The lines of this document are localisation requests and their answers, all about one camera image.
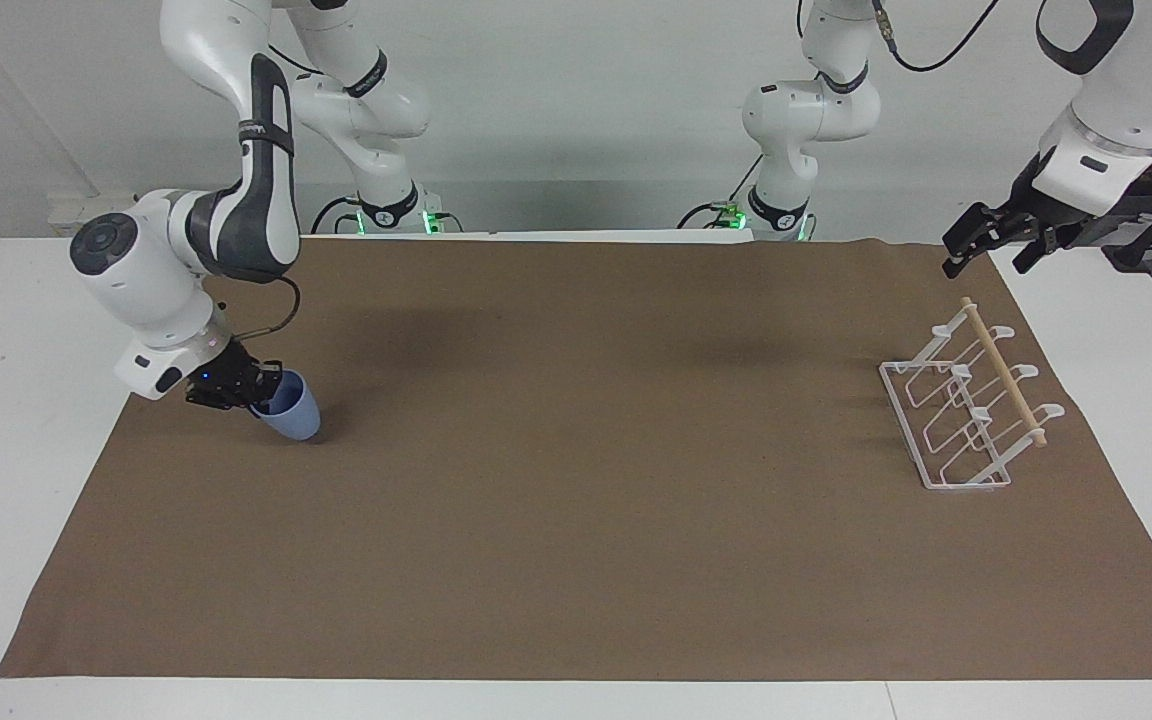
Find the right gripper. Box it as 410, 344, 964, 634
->
183, 340, 285, 414

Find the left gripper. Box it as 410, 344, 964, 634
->
942, 175, 1083, 279

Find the blue cup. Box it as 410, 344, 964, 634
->
249, 370, 322, 443

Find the black stand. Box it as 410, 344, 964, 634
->
1076, 186, 1152, 274

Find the black cable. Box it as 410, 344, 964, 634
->
311, 194, 369, 237
871, 0, 1003, 74
232, 274, 303, 342
677, 150, 769, 231

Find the white wire cup holder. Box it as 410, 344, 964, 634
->
879, 296, 1067, 492

